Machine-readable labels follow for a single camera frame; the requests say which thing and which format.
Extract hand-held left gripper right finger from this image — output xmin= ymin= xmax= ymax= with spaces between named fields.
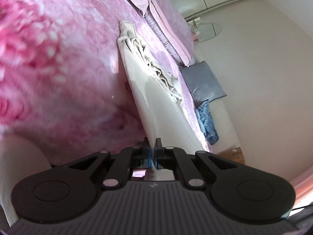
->
xmin=156 ymin=138 xmax=236 ymax=189

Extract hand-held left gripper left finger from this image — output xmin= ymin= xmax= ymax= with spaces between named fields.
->
xmin=68 ymin=137 xmax=150 ymax=190

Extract cream garment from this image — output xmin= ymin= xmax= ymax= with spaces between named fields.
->
xmin=117 ymin=20 xmax=211 ymax=177

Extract blue denim jeans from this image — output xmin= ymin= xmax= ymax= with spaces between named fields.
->
xmin=194 ymin=100 xmax=219 ymax=145

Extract white padded headboard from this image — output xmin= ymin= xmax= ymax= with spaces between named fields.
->
xmin=208 ymin=98 xmax=241 ymax=152

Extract brown cardboard box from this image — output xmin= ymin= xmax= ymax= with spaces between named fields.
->
xmin=215 ymin=147 xmax=245 ymax=165

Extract grey-blue square cushion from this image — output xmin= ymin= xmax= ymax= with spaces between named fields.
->
xmin=180 ymin=61 xmax=227 ymax=102

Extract oval vanity mirror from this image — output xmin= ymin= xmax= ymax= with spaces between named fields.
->
xmin=192 ymin=23 xmax=222 ymax=42

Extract pink quilt with striped lining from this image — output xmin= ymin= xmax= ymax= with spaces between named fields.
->
xmin=111 ymin=0 xmax=196 ymax=66

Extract pink curtain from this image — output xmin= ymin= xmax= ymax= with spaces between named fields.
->
xmin=291 ymin=170 xmax=313 ymax=201

